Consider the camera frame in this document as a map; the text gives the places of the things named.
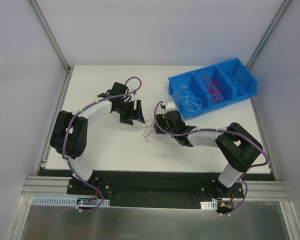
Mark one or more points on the aluminium frame post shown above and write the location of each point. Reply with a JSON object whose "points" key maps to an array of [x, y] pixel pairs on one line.
{"points": [[49, 34], [282, 9]]}

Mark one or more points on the right white cable duct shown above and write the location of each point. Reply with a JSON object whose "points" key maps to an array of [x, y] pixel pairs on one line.
{"points": [[209, 205]]}

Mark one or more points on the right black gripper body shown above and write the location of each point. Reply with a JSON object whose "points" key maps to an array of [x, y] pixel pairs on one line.
{"points": [[161, 124]]}

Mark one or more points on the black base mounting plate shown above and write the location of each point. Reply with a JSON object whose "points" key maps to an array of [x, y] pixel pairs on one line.
{"points": [[169, 190]]}

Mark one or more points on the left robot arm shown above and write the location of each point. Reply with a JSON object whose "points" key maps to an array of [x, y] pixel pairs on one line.
{"points": [[70, 132]]}

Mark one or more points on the right aluminium frame post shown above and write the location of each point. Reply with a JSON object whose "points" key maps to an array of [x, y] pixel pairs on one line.
{"points": [[282, 9]]}

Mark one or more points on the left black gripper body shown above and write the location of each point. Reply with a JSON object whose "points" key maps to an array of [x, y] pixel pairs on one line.
{"points": [[131, 111]]}

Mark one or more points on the white cable duct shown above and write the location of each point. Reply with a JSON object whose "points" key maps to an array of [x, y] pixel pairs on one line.
{"points": [[81, 202], [209, 205]]}

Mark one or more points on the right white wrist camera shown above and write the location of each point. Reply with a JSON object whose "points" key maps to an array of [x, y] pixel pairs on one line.
{"points": [[168, 106]]}

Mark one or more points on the left white cable duct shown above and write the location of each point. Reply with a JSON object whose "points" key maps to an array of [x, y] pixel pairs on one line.
{"points": [[81, 202]]}

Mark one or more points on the left aluminium frame post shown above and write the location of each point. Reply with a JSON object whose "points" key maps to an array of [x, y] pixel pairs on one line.
{"points": [[49, 34]]}

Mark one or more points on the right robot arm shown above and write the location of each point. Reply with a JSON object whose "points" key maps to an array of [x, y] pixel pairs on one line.
{"points": [[239, 148]]}

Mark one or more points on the blue divided plastic bin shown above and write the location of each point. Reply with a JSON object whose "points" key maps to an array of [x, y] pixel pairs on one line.
{"points": [[209, 88]]}

